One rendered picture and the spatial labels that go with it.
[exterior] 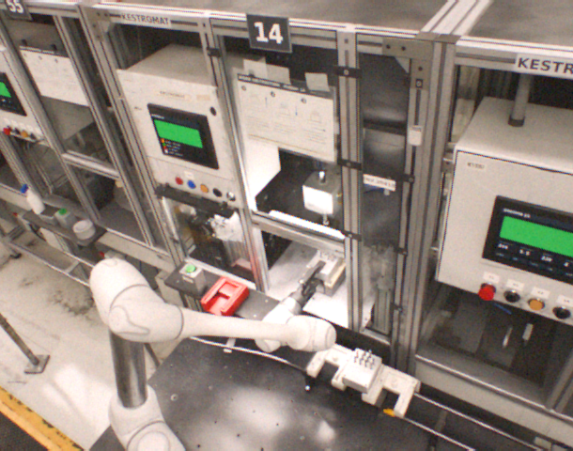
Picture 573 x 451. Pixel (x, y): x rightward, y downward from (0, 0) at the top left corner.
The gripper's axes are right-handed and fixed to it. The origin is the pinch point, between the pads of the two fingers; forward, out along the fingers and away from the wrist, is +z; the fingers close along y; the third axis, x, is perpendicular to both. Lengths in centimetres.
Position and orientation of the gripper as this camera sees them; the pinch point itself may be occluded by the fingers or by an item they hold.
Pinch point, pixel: (318, 272)
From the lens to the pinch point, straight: 193.1
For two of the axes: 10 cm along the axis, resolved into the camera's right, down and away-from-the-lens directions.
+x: -8.5, -2.8, 4.5
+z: 5.3, -5.6, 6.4
